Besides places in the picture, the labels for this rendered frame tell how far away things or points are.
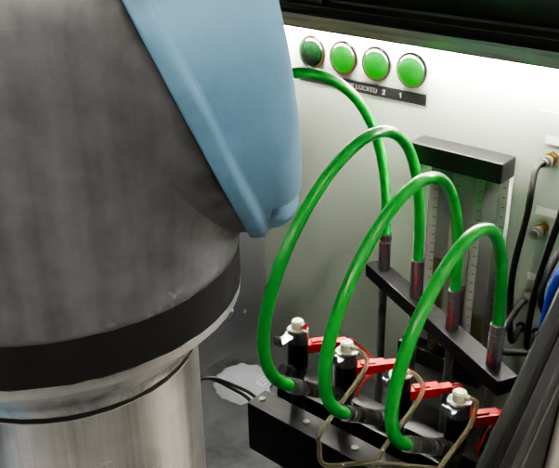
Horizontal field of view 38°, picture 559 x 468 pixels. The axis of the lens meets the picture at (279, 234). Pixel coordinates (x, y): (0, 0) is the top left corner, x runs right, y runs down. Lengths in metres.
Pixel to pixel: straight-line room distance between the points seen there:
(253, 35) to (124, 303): 0.07
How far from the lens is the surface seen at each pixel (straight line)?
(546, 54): 1.07
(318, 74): 1.05
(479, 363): 1.03
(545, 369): 0.89
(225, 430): 1.34
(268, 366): 0.91
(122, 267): 0.20
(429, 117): 1.20
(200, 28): 0.19
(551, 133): 1.11
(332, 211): 1.35
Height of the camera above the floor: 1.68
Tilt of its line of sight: 26 degrees down
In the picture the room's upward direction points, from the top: 1 degrees counter-clockwise
